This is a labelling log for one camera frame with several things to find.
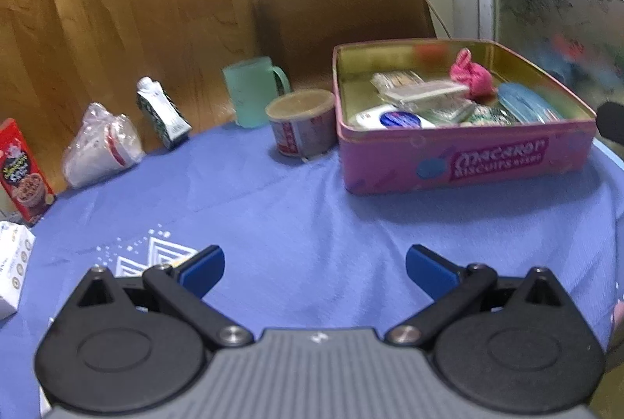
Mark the wooden wall panel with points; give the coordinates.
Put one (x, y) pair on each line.
(122, 9)

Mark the clear plastic package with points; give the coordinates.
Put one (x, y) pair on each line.
(424, 92)

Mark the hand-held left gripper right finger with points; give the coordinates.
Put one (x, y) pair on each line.
(429, 270)

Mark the blue tablecloth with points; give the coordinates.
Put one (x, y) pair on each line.
(292, 214)

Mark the cracker packet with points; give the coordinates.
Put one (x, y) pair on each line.
(395, 80)

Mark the white cardboard box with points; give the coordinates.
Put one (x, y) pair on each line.
(12, 268)

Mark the small black-white carton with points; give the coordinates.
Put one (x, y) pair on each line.
(163, 116)

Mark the plastic bag of cups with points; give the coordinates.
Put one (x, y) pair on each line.
(102, 151)

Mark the pink knit cloth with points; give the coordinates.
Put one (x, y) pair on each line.
(475, 80)

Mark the green patterned packet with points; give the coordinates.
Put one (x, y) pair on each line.
(482, 115)

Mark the instant noodle cup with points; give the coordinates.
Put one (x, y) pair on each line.
(302, 126)

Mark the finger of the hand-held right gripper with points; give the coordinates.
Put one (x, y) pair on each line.
(612, 121)

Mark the brown chair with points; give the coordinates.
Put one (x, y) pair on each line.
(317, 9)

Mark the green frosted mug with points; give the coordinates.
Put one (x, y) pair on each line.
(251, 92)

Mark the red snack box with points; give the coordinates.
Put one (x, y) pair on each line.
(24, 175)

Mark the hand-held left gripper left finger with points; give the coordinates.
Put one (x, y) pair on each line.
(204, 270)

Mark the white tube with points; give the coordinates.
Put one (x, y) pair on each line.
(385, 116)

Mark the pink tin box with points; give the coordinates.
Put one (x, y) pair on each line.
(390, 165)

